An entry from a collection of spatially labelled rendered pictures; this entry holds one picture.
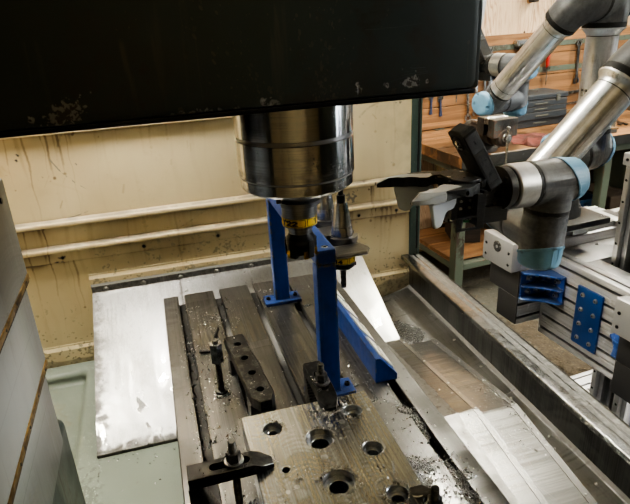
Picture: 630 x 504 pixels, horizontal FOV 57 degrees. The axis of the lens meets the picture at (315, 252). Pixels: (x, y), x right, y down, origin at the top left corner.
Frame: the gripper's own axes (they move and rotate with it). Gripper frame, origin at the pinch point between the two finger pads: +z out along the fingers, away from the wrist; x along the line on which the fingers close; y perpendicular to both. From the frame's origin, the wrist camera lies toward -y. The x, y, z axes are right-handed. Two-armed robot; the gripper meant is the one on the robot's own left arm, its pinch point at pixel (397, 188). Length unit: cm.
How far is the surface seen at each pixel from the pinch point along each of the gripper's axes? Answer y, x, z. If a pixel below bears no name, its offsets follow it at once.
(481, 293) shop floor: 132, 182, -167
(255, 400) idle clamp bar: 42.9, 15.2, 20.0
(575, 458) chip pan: 69, 1, -49
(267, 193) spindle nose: -3.2, -4.9, 21.9
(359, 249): 16.6, 17.4, -2.4
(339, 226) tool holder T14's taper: 13.4, 22.5, -0.6
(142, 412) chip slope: 73, 62, 39
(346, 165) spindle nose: -6.1, -6.4, 11.5
